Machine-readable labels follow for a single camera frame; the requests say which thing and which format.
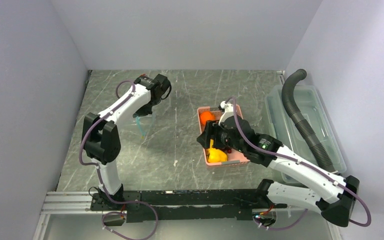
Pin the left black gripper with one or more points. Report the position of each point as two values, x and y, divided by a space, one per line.
142 112

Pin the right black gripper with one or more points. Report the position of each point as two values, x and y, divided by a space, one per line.
209 132

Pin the orange fruit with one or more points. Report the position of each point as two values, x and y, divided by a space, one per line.
207 117

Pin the pink perforated plastic basket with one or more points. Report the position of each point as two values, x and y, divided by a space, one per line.
234 157

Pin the clear zip bag blue zipper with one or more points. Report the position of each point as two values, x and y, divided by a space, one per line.
145 123

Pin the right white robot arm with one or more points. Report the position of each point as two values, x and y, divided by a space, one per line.
326 193

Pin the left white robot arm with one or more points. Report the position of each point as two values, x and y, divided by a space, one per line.
100 142

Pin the yellow lemon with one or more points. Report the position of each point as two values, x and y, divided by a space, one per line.
210 144

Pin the clear plastic storage bin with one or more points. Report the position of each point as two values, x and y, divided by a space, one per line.
310 125

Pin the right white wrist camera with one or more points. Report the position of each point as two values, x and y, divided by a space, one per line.
227 111

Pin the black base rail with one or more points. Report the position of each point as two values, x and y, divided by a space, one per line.
148 205

